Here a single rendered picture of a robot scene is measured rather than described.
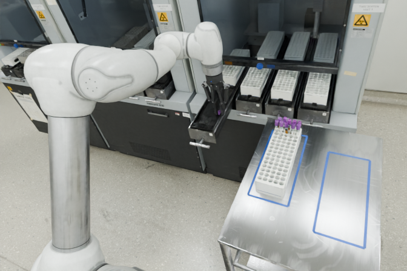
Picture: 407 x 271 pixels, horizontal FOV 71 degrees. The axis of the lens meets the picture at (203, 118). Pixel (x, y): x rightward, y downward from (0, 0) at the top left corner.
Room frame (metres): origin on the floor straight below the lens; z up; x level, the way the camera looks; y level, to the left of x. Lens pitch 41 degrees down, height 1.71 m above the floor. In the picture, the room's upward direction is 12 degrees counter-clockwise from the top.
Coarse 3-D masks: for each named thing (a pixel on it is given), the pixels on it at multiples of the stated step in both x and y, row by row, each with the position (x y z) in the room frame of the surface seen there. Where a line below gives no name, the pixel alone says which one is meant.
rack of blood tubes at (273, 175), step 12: (276, 132) 0.78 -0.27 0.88; (288, 132) 0.77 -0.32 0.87; (300, 132) 0.75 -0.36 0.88; (276, 144) 0.72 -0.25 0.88; (288, 144) 0.74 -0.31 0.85; (264, 156) 0.67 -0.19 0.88; (276, 156) 0.66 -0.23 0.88; (288, 156) 0.65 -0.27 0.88; (264, 168) 0.62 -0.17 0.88; (276, 168) 0.61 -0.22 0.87; (288, 168) 0.60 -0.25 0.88; (264, 180) 0.58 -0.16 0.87; (276, 180) 0.56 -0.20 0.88; (288, 180) 0.58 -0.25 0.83; (264, 192) 0.56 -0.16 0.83; (276, 192) 0.53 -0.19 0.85
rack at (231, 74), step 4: (224, 68) 1.35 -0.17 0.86; (228, 68) 1.33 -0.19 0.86; (232, 68) 1.32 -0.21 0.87; (236, 68) 1.33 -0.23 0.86; (240, 68) 1.40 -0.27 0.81; (224, 72) 1.31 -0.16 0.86; (228, 72) 1.30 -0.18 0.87; (232, 72) 1.30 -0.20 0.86; (236, 72) 1.28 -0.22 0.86; (240, 72) 1.33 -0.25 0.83; (224, 76) 1.26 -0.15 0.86; (228, 76) 1.26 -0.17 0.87; (232, 76) 1.26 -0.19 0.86; (236, 76) 1.33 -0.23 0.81; (224, 80) 1.26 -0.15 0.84; (228, 80) 1.25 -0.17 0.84; (232, 80) 1.24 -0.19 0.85; (236, 80) 1.26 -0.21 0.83; (232, 84) 1.24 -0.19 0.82
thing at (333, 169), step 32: (320, 128) 0.80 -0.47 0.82; (256, 160) 0.71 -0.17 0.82; (320, 160) 0.65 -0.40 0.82; (352, 160) 0.62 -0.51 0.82; (256, 192) 0.57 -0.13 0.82; (288, 192) 0.54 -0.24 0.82; (320, 192) 0.52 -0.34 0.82; (352, 192) 0.49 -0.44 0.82; (224, 224) 0.47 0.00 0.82; (256, 224) 0.45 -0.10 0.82; (288, 224) 0.43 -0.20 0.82; (320, 224) 0.41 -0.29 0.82; (352, 224) 0.39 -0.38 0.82; (224, 256) 0.43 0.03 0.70; (256, 256) 0.36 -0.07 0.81; (288, 256) 0.34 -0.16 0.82; (320, 256) 0.32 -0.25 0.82; (352, 256) 0.30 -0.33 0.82
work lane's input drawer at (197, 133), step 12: (240, 84) 1.26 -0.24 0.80; (216, 96) 1.19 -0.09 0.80; (228, 96) 1.17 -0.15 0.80; (204, 108) 1.11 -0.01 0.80; (228, 108) 1.09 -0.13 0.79; (204, 120) 1.02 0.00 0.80; (216, 120) 0.99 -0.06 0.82; (192, 132) 0.98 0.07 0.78; (204, 132) 0.95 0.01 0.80; (216, 132) 0.94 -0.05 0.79; (192, 144) 0.94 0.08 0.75
